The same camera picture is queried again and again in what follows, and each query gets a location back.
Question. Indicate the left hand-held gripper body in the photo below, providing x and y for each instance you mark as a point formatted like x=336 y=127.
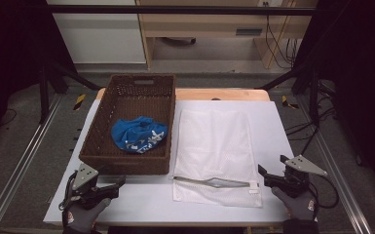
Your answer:
x=84 y=177

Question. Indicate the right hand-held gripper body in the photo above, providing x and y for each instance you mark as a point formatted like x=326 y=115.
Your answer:
x=300 y=177

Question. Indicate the blue printed garment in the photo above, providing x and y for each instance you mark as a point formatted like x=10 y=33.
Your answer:
x=136 y=135

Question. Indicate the white mesh laundry bag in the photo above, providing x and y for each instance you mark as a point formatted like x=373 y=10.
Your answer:
x=212 y=143

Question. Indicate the brown wicker basket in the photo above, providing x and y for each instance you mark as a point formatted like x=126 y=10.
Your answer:
x=133 y=97

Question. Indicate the person's right hand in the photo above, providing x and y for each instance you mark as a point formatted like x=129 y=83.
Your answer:
x=298 y=204

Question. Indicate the person's left hand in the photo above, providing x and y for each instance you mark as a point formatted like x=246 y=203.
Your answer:
x=84 y=216

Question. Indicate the yellow black floor tape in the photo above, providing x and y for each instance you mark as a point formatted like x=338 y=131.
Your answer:
x=287 y=102
x=79 y=101

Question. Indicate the black metal stand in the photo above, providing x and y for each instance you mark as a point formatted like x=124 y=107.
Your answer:
x=45 y=94
x=313 y=94

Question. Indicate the dark curtain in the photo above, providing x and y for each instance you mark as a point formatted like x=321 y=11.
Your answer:
x=363 y=81
x=9 y=48

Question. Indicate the white cabinet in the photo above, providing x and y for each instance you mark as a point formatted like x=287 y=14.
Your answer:
x=100 y=35

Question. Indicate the light wooden desk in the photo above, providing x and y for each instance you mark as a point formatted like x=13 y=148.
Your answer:
x=207 y=24

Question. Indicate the aluminium floor rail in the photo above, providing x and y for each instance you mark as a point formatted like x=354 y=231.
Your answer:
x=341 y=175
x=19 y=165

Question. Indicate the black horizontal frame bar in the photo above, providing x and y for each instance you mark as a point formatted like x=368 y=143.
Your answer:
x=175 y=9

